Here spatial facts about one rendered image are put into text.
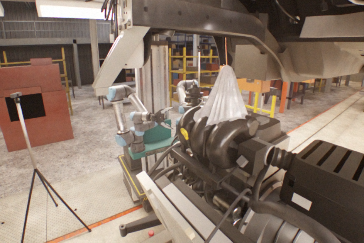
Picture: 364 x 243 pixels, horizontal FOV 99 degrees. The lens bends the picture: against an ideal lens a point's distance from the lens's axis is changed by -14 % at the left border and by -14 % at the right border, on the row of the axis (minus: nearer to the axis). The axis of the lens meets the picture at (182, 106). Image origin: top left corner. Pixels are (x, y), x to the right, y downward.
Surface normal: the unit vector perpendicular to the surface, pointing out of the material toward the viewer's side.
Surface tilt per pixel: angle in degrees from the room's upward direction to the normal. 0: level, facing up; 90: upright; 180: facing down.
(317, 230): 39
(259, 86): 90
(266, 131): 79
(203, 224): 16
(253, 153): 90
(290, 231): 46
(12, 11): 90
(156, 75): 90
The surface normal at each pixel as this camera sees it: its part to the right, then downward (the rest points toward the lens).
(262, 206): -0.98, -0.15
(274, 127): 0.56, 0.04
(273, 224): -0.48, -0.53
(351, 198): -0.81, -0.01
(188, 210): -0.22, -0.88
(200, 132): -0.44, -0.23
